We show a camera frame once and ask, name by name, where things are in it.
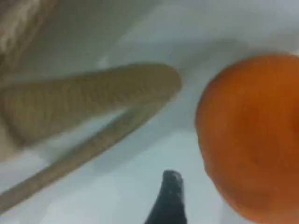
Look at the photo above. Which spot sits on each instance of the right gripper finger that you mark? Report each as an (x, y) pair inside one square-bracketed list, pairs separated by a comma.
[(170, 200)]

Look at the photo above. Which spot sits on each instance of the orange fruit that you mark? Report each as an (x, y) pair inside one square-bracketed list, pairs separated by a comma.
[(252, 130)]

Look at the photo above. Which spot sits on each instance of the brown jute bag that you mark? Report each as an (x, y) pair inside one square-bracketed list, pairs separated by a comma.
[(70, 98)]

